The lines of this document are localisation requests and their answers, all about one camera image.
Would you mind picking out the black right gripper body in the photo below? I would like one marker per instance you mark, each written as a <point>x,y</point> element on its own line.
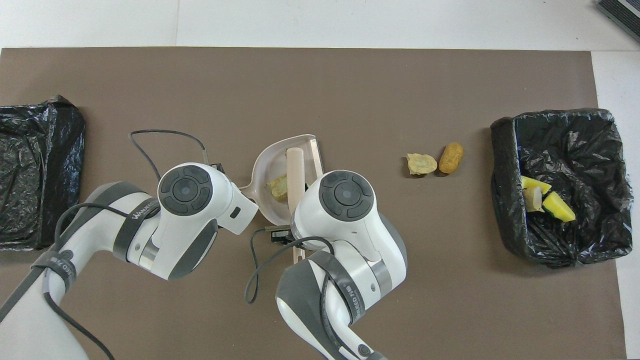
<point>281,236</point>

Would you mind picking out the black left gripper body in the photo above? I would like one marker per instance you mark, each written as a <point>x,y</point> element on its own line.
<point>218,167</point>

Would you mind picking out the pale fried dumpling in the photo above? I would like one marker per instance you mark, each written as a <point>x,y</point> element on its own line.
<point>532,200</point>
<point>278,187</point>
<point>421,164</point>

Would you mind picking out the beige plastic dustpan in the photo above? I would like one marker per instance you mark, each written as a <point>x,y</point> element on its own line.
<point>270,160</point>

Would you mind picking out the beige brush with black bristles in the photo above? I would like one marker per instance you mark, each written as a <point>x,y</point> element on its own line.
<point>295,170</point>

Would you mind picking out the brown fried nugget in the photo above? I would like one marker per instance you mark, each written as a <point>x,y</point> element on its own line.
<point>451,158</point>

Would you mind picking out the notched yellow sponge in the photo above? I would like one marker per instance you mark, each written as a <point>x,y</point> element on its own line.
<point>535,184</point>

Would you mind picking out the green topped yellow sponge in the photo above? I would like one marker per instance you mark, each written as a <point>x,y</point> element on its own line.
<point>560,207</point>

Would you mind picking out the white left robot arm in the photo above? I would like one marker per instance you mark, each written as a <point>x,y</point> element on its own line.
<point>185,225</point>

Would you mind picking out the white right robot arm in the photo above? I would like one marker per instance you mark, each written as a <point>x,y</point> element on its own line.
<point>350,240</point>

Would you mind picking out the bin lined with black bag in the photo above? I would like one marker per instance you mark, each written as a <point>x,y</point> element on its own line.
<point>585,150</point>
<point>35,175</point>

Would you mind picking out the brown table mat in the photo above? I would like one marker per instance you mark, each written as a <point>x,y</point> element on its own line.
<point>350,90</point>

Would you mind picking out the dark ribbed device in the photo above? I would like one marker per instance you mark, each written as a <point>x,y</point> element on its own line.
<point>622,15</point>

